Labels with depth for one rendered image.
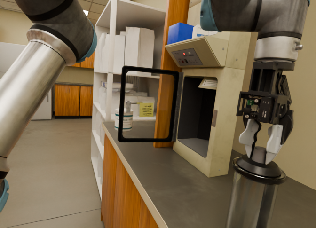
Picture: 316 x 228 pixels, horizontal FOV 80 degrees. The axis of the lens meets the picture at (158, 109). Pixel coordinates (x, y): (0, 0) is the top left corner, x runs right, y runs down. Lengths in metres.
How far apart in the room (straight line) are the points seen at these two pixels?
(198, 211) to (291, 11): 0.57
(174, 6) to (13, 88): 0.88
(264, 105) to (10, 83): 0.48
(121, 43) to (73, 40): 1.55
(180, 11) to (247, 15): 0.74
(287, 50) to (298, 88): 0.70
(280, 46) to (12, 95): 0.51
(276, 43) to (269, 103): 0.11
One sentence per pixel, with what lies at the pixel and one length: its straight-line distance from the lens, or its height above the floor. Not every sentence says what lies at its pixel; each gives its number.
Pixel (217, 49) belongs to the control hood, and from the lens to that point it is 0.78.
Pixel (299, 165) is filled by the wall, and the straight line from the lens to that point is 1.14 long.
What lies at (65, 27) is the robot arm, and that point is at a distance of 0.51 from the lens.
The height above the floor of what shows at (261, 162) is 1.18.
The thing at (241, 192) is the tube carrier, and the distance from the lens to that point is 0.49.
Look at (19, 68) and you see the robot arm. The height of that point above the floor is 1.34.
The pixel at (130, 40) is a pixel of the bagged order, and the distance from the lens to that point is 1.97.
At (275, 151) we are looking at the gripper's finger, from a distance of 0.47.
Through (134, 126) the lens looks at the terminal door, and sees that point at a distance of 1.01.
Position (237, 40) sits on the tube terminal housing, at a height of 1.52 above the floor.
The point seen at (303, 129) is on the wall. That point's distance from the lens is 1.11.
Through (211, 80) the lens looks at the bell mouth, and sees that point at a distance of 0.90.
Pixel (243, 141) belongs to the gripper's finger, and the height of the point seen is 1.22.
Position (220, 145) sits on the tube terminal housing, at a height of 1.08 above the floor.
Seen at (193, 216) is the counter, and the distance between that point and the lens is 0.67.
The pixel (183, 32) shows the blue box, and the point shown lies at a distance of 0.94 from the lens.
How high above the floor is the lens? 1.34
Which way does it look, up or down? 9 degrees down
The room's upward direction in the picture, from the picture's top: 5 degrees clockwise
